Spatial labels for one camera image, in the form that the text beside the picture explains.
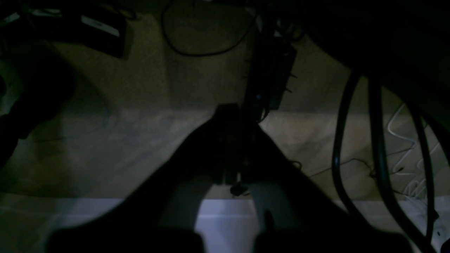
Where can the dark box on floor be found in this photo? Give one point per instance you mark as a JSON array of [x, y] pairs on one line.
[[69, 21]]

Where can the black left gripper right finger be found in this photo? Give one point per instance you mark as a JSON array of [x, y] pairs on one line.
[[297, 216]]

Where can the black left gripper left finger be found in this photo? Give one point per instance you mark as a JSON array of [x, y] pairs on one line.
[[160, 215]]

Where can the black power strip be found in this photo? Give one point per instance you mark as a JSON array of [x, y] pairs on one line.
[[270, 69]]

